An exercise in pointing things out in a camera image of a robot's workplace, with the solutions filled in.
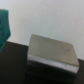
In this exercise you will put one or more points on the black kcup holder drawer box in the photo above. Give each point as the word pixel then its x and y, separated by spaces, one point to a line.
pixel 43 61

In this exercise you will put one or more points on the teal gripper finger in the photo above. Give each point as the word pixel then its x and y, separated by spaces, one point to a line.
pixel 5 32

